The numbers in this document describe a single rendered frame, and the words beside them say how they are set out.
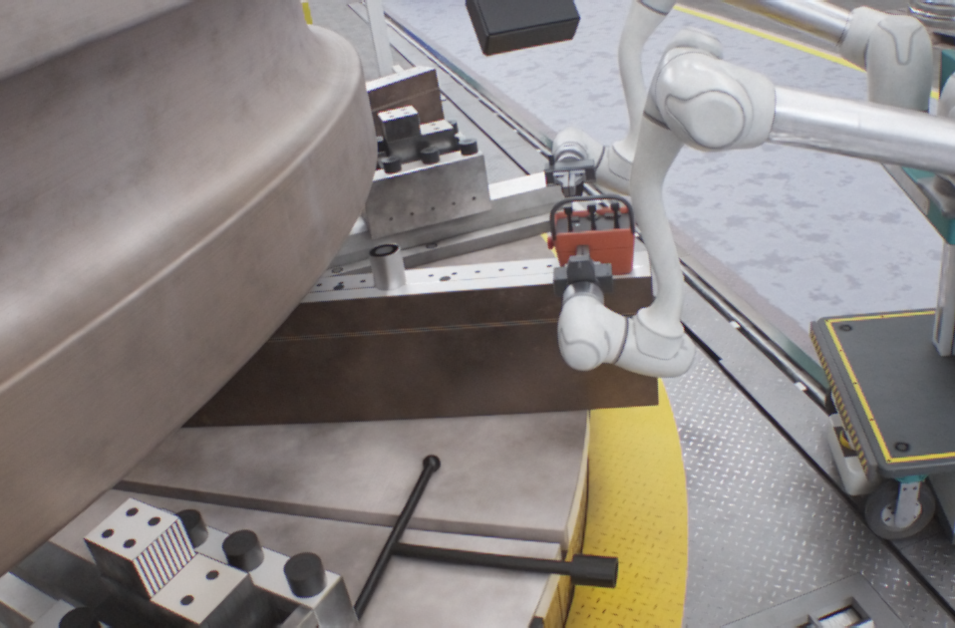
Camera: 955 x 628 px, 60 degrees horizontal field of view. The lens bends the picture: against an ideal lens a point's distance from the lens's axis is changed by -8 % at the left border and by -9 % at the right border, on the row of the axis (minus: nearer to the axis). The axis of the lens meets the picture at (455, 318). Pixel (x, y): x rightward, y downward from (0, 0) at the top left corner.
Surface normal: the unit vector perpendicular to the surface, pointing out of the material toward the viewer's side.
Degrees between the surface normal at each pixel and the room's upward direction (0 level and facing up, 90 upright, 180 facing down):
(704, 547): 0
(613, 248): 97
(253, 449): 0
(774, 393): 0
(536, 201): 72
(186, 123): 90
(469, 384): 90
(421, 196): 90
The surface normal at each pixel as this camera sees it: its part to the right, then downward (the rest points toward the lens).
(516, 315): -0.14, 0.50
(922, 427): -0.15, -0.86
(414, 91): 0.60, 0.30
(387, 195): 0.25, 0.43
